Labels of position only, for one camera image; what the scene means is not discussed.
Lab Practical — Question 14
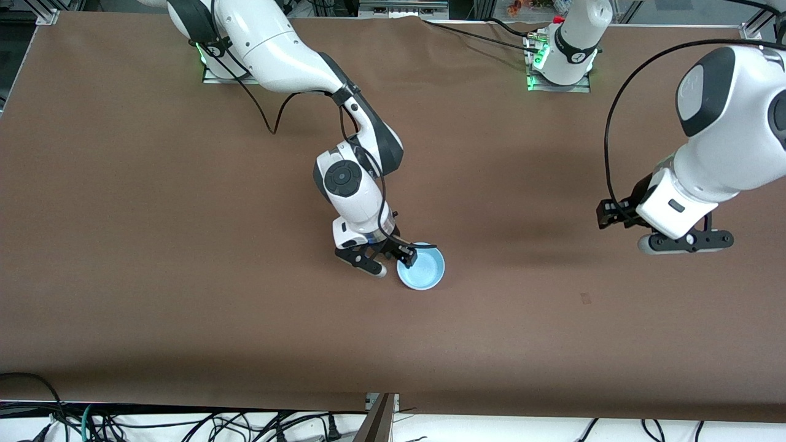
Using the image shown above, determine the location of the light blue bowl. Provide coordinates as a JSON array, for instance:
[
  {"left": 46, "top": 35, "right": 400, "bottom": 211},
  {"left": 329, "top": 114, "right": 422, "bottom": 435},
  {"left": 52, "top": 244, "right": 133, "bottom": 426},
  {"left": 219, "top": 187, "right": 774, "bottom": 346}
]
[{"left": 397, "top": 242, "right": 446, "bottom": 292}]

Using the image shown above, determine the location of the brown table mat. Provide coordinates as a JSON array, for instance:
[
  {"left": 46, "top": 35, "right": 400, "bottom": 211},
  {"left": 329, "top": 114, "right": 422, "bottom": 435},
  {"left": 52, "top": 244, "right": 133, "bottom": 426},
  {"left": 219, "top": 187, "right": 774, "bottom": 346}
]
[{"left": 0, "top": 11, "right": 786, "bottom": 424}]

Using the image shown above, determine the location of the colourful background object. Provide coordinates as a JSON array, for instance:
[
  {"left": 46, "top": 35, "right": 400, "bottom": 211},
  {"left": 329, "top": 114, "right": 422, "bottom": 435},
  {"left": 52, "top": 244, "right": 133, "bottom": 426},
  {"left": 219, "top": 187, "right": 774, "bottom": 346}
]
[{"left": 507, "top": 0, "right": 569, "bottom": 16}]

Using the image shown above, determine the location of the black right camera mount bracket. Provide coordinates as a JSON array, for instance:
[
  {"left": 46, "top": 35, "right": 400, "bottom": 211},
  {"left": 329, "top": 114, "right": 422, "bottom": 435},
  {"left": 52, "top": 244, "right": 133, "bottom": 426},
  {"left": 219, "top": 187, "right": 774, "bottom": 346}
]
[{"left": 335, "top": 246, "right": 380, "bottom": 274}]

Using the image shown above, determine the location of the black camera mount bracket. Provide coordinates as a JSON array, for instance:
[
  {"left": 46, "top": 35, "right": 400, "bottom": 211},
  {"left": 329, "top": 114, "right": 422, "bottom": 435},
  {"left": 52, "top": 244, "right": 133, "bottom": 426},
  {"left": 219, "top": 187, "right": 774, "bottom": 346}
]
[
  {"left": 335, "top": 246, "right": 380, "bottom": 274},
  {"left": 651, "top": 228, "right": 735, "bottom": 254}
]

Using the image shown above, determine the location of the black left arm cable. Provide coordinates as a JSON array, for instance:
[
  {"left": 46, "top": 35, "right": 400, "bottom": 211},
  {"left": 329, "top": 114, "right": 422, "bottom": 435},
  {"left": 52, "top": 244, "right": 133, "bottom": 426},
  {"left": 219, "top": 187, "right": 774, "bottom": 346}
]
[{"left": 604, "top": 40, "right": 786, "bottom": 206}]

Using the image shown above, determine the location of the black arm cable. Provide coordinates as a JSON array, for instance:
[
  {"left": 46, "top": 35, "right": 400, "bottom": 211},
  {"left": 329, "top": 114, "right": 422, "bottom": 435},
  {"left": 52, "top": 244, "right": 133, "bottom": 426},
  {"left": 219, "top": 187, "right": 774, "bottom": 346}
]
[
  {"left": 209, "top": 37, "right": 438, "bottom": 249},
  {"left": 604, "top": 40, "right": 786, "bottom": 206}
]

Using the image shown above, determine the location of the black left camera mount bracket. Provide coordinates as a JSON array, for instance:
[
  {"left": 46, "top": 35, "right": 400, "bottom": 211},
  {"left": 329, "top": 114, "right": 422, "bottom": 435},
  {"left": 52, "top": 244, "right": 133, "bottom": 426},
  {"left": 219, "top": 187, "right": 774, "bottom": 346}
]
[{"left": 651, "top": 228, "right": 735, "bottom": 254}]

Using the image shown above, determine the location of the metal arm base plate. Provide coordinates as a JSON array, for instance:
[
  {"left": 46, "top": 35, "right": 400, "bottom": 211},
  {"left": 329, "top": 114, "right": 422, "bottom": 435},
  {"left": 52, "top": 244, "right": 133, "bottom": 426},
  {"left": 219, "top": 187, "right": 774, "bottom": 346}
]
[
  {"left": 526, "top": 34, "right": 591, "bottom": 93},
  {"left": 203, "top": 60, "right": 266, "bottom": 85}
]

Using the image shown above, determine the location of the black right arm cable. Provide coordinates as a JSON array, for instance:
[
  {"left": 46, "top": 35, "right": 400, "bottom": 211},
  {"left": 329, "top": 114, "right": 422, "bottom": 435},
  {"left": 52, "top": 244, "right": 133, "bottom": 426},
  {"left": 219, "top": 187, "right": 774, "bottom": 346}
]
[{"left": 209, "top": 37, "right": 438, "bottom": 249}]

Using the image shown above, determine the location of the aluminium post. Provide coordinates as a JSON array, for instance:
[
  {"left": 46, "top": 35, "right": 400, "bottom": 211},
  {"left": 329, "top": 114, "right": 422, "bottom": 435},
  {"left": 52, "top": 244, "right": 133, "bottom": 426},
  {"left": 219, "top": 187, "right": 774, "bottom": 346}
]
[{"left": 353, "top": 393, "right": 400, "bottom": 442}]

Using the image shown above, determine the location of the short black table cable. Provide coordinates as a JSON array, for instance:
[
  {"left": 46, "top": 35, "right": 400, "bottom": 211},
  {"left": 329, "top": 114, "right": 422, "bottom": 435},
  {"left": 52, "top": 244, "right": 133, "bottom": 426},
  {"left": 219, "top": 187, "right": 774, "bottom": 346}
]
[{"left": 488, "top": 17, "right": 538, "bottom": 39}]

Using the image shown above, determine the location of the long black table cable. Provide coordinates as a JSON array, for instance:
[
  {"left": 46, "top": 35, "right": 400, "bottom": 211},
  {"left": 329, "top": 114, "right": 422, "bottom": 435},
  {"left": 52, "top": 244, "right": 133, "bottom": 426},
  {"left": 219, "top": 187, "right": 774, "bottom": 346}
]
[{"left": 421, "top": 17, "right": 544, "bottom": 53}]

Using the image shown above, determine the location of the aluminium frame profile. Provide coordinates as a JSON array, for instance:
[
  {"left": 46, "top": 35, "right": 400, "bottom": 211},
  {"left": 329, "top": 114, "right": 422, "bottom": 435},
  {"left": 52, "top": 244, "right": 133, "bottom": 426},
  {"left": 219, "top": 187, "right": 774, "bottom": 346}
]
[
  {"left": 28, "top": 0, "right": 62, "bottom": 25},
  {"left": 740, "top": 0, "right": 786, "bottom": 44}
]

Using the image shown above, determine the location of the metal frame bar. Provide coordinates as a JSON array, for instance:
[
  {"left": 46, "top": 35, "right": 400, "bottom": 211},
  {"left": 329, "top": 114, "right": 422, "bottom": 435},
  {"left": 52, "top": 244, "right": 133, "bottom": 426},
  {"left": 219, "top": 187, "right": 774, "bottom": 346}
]
[{"left": 359, "top": 0, "right": 449, "bottom": 19}]

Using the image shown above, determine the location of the thick black looped cable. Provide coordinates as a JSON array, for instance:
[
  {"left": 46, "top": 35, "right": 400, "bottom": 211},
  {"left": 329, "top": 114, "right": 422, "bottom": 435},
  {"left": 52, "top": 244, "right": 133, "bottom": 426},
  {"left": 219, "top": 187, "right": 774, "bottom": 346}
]
[{"left": 0, "top": 371, "right": 65, "bottom": 430}]

